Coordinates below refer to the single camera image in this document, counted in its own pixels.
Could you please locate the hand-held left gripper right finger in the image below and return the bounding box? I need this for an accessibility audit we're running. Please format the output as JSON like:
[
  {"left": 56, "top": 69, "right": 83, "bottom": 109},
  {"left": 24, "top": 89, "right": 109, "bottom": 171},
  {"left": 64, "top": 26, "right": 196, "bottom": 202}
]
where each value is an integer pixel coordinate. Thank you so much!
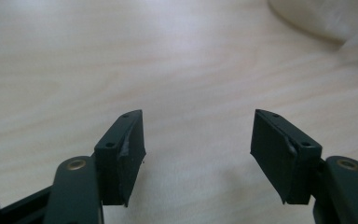
[{"left": 250, "top": 108, "right": 324, "bottom": 205}]

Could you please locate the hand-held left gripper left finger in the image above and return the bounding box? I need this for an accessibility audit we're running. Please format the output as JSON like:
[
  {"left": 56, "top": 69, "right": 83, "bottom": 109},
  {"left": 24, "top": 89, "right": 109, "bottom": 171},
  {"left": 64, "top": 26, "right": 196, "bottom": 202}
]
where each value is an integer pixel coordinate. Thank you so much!
[{"left": 93, "top": 109, "right": 147, "bottom": 208}]

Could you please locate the white round object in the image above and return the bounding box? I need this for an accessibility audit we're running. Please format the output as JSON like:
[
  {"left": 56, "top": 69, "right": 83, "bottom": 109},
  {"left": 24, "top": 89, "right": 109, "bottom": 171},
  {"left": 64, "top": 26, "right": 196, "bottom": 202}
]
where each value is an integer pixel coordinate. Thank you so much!
[{"left": 267, "top": 0, "right": 358, "bottom": 45}]

